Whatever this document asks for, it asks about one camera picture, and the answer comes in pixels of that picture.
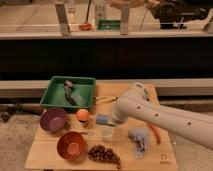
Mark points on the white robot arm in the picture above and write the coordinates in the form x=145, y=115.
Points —
x=134, y=103

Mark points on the right grey post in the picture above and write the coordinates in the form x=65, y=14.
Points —
x=125, y=10

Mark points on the metal tongs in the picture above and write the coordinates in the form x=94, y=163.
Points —
x=105, y=99

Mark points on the metal spoon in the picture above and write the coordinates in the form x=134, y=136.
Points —
x=86, y=133

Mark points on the bunch of dark grapes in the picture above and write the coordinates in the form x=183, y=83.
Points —
x=100, y=153

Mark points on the purple bowl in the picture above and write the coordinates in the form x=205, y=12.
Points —
x=53, y=119

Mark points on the blue sponge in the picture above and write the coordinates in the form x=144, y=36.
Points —
x=102, y=119

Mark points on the grey crumpled cloth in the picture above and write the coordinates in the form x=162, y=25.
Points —
x=141, y=137

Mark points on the grey tool in tray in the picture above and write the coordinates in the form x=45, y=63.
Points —
x=68, y=86

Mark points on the green box in background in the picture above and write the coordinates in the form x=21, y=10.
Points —
x=109, y=24

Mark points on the black machine in background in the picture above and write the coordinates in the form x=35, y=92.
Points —
x=173, y=13

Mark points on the green plastic tray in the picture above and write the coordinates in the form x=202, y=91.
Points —
x=83, y=93

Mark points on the copper orange bowl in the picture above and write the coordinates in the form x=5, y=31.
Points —
x=71, y=145

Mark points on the wooden board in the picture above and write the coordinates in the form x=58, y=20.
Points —
x=43, y=154

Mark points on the grey post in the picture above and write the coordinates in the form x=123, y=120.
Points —
x=125, y=10
x=62, y=19

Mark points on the clear paper cup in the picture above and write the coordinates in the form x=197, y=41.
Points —
x=106, y=132

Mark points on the orange ball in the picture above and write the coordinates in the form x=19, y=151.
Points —
x=83, y=115

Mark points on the left grey post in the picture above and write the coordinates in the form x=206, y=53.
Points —
x=62, y=19

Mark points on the red orange background object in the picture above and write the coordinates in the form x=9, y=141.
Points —
x=85, y=26

